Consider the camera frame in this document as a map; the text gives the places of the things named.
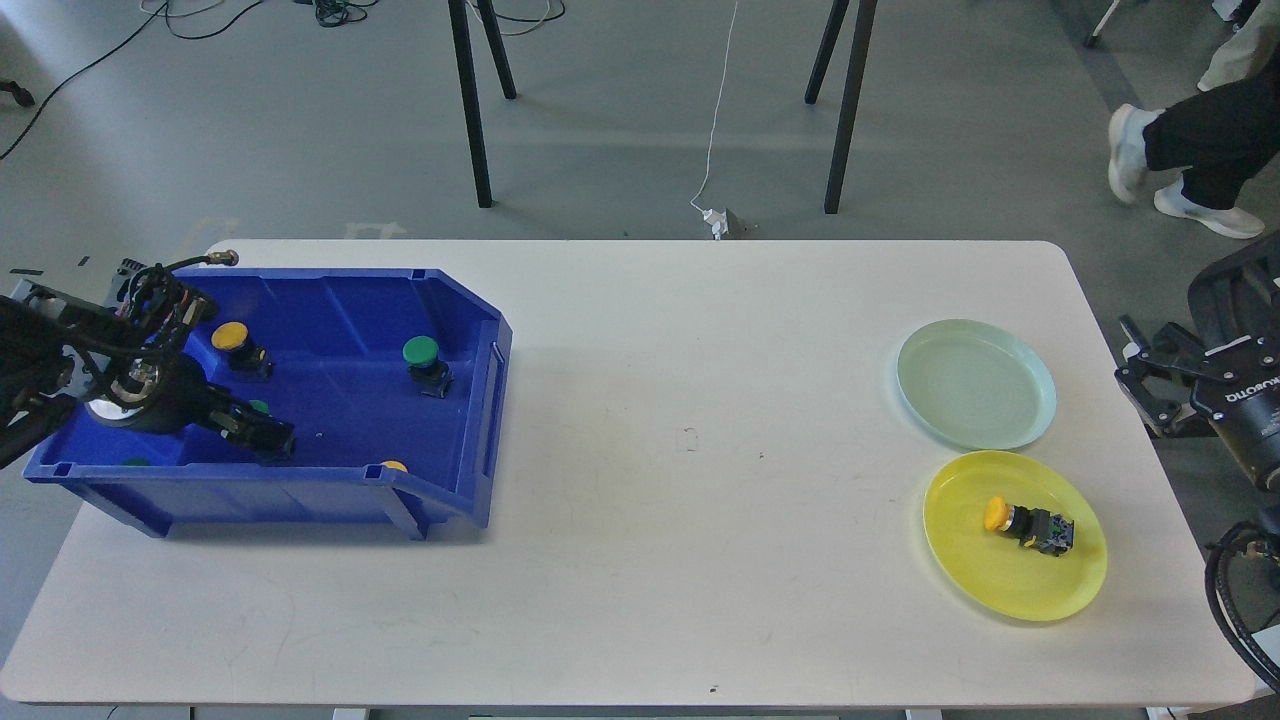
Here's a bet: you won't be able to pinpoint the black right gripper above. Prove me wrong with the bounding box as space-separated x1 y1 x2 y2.
1115 315 1279 491

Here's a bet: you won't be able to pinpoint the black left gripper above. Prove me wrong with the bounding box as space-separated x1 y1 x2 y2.
84 354 296 462

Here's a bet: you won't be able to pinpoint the yellow push button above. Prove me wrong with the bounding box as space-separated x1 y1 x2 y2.
983 496 1075 557
210 322 274 382

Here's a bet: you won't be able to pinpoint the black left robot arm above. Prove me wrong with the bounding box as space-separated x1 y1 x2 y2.
1 251 294 465

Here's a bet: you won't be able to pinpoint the yellow push button in bin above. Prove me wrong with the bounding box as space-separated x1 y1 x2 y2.
210 322 274 382

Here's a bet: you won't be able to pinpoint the light green plate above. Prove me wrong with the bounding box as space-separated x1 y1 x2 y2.
893 318 1059 450

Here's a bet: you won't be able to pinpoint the yellow plate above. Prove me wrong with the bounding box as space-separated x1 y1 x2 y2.
922 450 1108 623

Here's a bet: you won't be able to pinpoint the blue plastic bin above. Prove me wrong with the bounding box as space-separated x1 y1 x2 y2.
23 268 512 539

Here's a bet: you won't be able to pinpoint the person legs and shoes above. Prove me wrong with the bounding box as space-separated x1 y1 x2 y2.
1108 1 1279 240

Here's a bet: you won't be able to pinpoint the black tripod leg left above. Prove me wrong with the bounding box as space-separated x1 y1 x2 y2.
445 0 518 210

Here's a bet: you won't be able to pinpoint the black tripod leg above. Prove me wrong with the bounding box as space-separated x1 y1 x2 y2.
803 1 878 215
445 0 518 210

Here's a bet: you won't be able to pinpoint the black tripod leg right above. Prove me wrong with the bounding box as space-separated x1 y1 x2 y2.
803 1 878 215

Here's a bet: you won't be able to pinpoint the black floor cables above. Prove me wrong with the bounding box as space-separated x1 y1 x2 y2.
0 0 381 161

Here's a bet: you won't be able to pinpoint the white cable with plug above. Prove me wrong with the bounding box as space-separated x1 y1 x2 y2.
690 0 758 242

